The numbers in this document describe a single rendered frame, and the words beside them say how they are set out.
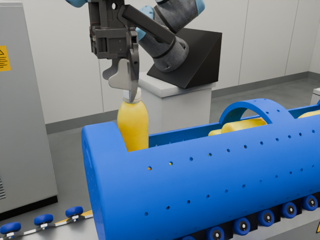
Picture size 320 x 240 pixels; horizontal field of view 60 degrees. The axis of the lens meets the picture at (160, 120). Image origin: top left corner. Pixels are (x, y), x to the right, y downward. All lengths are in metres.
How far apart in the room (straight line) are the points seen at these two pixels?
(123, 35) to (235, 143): 0.31
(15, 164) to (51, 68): 1.41
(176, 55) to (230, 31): 3.08
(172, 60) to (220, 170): 0.84
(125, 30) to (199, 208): 0.37
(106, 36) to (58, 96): 2.81
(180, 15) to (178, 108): 0.42
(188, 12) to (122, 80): 0.74
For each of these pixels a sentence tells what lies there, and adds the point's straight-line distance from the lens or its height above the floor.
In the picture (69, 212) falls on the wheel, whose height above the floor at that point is 0.98.
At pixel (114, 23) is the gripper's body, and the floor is 1.43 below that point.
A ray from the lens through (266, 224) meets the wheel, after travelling 0.79.
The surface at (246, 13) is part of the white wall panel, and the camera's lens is 4.55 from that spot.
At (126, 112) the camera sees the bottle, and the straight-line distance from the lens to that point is 0.60.
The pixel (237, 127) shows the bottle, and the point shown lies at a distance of 0.69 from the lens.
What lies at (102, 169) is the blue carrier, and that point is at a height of 1.20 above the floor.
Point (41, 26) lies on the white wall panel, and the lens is 3.17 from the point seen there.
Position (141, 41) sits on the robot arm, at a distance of 1.27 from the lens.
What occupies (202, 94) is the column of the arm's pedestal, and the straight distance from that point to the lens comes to 1.40.
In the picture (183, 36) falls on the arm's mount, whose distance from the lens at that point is 1.48.
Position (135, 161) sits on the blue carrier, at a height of 1.20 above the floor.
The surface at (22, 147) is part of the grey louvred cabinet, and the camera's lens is 2.07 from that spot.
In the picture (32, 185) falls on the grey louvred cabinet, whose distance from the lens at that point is 2.23.
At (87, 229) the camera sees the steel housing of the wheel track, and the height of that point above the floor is 0.93.
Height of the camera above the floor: 1.48
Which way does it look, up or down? 24 degrees down
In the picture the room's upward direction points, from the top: straight up
